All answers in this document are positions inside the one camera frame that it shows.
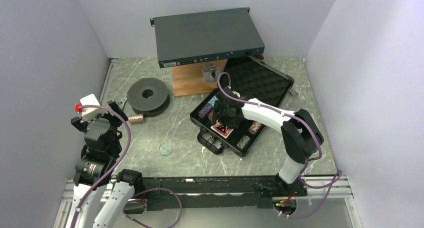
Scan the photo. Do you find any green blue chip stack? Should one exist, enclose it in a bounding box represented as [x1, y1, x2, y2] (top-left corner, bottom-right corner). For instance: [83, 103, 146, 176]
[236, 135, 251, 151]

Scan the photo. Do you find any black poker set case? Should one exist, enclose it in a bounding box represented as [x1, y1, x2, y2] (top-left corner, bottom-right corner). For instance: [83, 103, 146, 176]
[189, 56, 294, 157]

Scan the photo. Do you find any red black triangle token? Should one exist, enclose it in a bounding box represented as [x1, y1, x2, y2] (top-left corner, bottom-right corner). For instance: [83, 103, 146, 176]
[218, 125, 234, 138]

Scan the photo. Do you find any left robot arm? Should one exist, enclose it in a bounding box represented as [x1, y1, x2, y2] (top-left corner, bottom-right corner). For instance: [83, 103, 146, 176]
[65, 100, 145, 228]

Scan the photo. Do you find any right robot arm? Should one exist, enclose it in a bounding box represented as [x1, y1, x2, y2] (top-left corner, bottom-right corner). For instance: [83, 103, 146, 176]
[212, 87, 324, 196]

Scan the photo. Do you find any light blue chip stack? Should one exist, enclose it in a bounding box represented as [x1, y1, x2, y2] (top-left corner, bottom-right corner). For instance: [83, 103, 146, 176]
[208, 95, 218, 107]

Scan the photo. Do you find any red playing card deck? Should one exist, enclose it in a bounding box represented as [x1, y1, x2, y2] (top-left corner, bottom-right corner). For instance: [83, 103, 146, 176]
[211, 121, 230, 139]

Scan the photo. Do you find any purple poker chip stack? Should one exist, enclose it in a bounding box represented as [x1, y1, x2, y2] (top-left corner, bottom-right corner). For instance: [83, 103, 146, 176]
[198, 103, 213, 118]

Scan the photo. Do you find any silver wrench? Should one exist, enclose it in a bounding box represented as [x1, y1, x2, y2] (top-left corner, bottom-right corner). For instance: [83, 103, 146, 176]
[117, 99, 128, 109]

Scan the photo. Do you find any black filament spool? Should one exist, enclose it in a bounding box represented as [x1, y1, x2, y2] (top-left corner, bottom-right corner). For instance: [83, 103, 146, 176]
[127, 77, 171, 118]

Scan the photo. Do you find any wooden board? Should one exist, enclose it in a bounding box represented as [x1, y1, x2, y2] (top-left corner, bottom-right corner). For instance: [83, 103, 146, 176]
[171, 63, 218, 97]

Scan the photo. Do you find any grey metal bar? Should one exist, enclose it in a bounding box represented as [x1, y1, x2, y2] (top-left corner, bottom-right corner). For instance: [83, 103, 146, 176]
[289, 89, 297, 97]

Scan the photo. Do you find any grey rack server box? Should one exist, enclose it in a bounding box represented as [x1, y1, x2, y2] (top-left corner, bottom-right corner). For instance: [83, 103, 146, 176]
[150, 7, 265, 68]

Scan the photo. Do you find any grey metal stand bracket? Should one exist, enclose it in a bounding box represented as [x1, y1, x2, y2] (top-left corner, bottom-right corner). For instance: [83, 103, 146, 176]
[202, 62, 222, 83]

